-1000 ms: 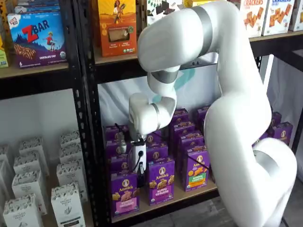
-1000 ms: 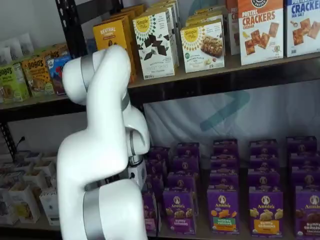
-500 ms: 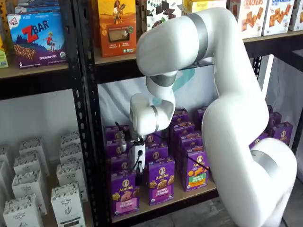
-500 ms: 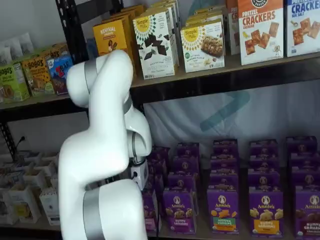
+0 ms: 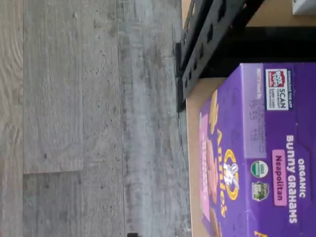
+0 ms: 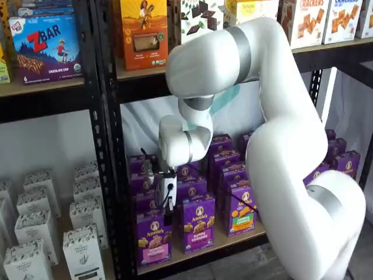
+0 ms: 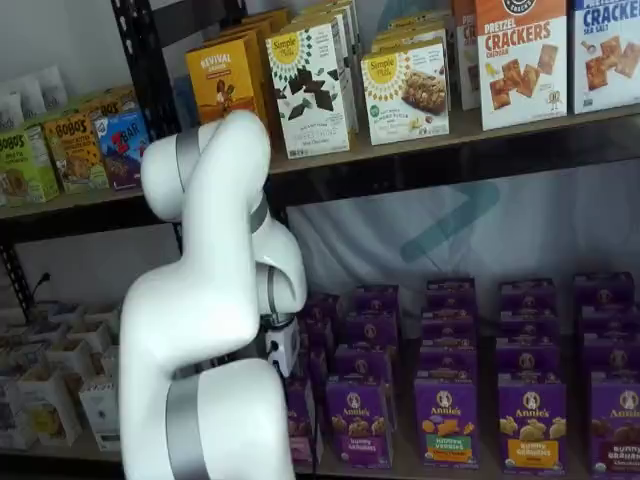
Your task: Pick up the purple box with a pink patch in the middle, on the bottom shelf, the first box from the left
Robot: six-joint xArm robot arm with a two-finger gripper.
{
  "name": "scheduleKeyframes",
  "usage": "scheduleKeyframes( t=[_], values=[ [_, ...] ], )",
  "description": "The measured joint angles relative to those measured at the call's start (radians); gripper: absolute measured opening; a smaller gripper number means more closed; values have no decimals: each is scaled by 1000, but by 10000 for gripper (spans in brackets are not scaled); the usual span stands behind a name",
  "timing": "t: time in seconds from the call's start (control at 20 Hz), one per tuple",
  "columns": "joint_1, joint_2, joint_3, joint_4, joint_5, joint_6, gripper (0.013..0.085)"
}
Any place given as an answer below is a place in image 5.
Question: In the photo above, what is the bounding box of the purple Annie's box pink patch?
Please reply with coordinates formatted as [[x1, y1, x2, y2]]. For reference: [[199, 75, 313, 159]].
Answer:
[[198, 63, 316, 237]]

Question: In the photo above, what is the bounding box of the white organic pantry box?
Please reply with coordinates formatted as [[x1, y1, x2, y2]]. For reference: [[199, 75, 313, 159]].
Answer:
[[292, 0, 316, 16]]

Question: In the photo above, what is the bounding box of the black metal shelf rack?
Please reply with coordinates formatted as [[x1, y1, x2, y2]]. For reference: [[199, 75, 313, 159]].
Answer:
[[174, 0, 247, 75], [176, 0, 316, 113]]

